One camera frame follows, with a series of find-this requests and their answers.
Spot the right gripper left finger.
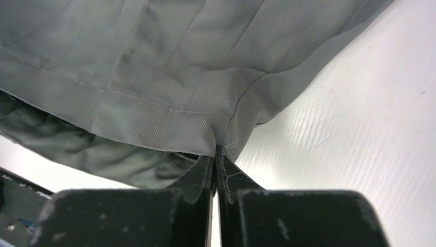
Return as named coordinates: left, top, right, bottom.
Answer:
left=29, top=156, right=214, bottom=246

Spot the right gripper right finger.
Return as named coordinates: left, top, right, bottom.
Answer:
left=215, top=146, right=389, bottom=247

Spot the grey garment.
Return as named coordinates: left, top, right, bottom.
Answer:
left=1, top=1, right=390, bottom=188

